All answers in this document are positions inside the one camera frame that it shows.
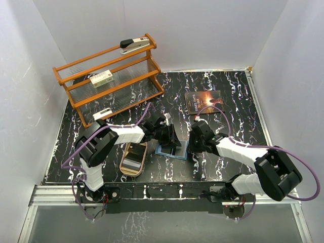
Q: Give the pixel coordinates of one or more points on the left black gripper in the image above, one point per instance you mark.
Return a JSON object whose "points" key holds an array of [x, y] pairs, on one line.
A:
{"points": [[171, 138]]}

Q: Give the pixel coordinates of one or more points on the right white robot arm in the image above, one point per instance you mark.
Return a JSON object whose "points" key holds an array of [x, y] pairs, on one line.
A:
{"points": [[275, 174]]}

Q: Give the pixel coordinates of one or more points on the orange wooden three-tier rack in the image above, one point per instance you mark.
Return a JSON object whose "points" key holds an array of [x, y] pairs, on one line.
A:
{"points": [[109, 82]]}

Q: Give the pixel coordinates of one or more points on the black VIP card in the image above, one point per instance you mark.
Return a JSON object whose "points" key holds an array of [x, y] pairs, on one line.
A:
{"points": [[138, 149]]}

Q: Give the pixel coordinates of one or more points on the stack of cards in tray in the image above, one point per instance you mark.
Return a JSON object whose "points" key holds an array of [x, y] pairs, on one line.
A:
{"points": [[131, 164]]}

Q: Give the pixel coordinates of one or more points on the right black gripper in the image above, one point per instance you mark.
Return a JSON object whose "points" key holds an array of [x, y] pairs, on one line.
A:
{"points": [[192, 147]]}

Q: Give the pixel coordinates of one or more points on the green and white small box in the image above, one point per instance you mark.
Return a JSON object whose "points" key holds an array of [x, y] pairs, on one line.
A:
{"points": [[101, 79]]}

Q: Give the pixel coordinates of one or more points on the black and beige stapler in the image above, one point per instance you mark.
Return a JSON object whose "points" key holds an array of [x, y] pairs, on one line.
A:
{"points": [[131, 45]]}

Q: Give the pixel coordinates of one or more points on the white card on rack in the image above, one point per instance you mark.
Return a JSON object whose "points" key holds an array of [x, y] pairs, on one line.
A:
{"points": [[102, 113]]}

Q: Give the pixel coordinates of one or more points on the dark book with sunset cover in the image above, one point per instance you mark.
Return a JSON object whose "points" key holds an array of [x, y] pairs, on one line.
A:
{"points": [[199, 101]]}

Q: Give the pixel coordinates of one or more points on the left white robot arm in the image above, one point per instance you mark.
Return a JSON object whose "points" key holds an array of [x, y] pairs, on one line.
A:
{"points": [[98, 140]]}

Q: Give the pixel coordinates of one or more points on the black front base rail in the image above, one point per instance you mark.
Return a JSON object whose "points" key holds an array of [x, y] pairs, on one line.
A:
{"points": [[129, 197]]}

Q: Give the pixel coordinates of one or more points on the blue leather card holder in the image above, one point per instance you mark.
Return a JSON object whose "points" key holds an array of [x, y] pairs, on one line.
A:
{"points": [[178, 152]]}

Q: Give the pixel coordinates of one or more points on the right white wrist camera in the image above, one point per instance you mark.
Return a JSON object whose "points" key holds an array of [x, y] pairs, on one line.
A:
{"points": [[199, 119]]}

